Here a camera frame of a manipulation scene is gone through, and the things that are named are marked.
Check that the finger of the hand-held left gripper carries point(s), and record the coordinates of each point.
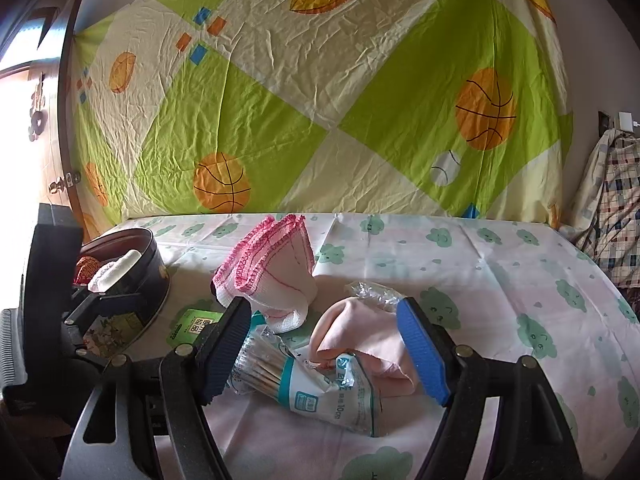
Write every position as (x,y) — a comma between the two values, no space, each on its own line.
(77,342)
(107,305)

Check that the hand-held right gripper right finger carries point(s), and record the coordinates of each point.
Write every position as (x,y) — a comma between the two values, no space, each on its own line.
(425,355)

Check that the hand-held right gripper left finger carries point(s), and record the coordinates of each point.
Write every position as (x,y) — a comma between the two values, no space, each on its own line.
(220,355)

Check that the white fluffy pompom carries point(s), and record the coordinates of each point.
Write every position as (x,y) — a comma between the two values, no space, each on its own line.
(102,277)

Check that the green packet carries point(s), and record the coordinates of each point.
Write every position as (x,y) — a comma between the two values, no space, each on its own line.
(192,327)

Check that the white gauze roll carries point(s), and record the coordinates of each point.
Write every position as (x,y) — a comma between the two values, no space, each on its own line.
(127,265)

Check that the round metal cookie tin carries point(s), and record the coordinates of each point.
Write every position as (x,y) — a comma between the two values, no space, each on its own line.
(152,270)

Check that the clear plastic bag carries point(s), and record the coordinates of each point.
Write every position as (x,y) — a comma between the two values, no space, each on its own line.
(372,295)

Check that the pink cloth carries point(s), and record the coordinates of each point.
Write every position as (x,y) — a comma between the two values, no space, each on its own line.
(340,330)

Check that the white pink-edged cloth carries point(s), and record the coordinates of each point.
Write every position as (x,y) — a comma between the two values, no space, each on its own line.
(280,280)

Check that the cotton swab packet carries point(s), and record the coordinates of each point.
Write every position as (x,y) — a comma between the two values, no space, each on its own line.
(320,395)

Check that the cloud print tablecloth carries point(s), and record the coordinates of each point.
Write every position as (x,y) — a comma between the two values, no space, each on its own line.
(525,270)

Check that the wooden door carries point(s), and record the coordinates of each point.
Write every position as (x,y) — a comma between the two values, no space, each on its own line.
(50,110)

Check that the dark door ornament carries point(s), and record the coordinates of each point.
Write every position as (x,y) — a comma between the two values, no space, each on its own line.
(37,110)

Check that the plaid cloth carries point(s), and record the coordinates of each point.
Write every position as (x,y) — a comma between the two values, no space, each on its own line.
(610,210)

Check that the green basketball print wall sheet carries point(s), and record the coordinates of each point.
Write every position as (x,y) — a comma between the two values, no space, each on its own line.
(325,110)

